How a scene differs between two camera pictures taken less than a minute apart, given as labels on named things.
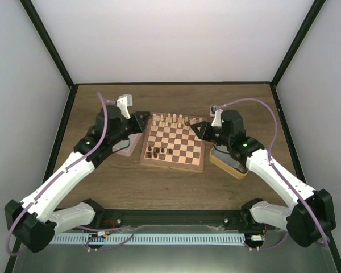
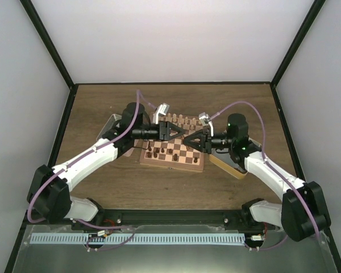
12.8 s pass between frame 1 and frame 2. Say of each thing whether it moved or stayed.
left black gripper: moved
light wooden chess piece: stayed
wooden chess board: stayed
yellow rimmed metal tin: stayed
